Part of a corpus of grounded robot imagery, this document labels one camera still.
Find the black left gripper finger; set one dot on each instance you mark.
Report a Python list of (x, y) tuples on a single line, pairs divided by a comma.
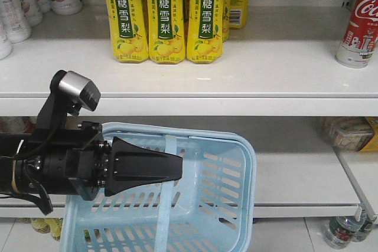
[(131, 166)]

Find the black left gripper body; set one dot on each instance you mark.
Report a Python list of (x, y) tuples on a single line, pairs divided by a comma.
[(74, 161)]

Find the light blue plastic basket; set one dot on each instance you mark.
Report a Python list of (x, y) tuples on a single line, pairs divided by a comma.
[(209, 209)]

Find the red aluminium coke bottle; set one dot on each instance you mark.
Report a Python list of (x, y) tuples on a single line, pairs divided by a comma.
[(360, 39)]

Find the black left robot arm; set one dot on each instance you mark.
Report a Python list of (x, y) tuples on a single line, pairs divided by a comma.
[(22, 157)]

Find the white metal store shelving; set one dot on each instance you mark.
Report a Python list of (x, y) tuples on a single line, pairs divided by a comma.
[(276, 77)]

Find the clear plastic food box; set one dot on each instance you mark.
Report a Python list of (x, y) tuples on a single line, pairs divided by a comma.
[(350, 133)]

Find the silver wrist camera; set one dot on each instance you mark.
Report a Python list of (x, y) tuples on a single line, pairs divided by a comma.
[(76, 91)]

